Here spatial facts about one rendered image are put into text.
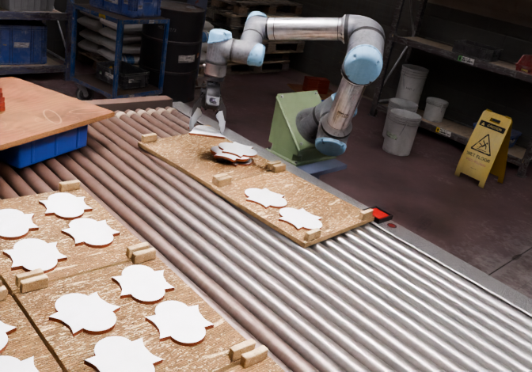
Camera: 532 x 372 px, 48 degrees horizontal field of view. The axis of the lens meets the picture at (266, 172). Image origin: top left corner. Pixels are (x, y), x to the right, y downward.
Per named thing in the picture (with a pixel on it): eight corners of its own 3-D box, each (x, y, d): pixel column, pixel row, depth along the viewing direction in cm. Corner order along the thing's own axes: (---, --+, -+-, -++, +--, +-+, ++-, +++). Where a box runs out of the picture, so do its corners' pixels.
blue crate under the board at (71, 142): (24, 121, 220) (24, 96, 216) (89, 146, 209) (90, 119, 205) (-52, 141, 193) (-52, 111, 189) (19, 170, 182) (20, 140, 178)
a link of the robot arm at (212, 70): (228, 66, 199) (203, 63, 198) (226, 80, 201) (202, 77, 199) (226, 62, 206) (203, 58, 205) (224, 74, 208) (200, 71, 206)
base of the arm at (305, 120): (310, 106, 250) (326, 95, 243) (328, 137, 249) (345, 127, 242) (289, 115, 239) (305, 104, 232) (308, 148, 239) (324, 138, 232)
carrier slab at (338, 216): (283, 172, 217) (283, 168, 217) (374, 221, 192) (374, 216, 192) (210, 190, 193) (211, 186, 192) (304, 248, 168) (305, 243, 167)
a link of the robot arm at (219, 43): (232, 34, 194) (207, 29, 194) (227, 67, 198) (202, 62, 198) (236, 32, 201) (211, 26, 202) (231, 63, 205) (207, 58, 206)
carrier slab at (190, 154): (208, 133, 242) (209, 130, 241) (282, 171, 218) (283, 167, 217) (137, 146, 217) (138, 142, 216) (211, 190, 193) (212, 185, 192)
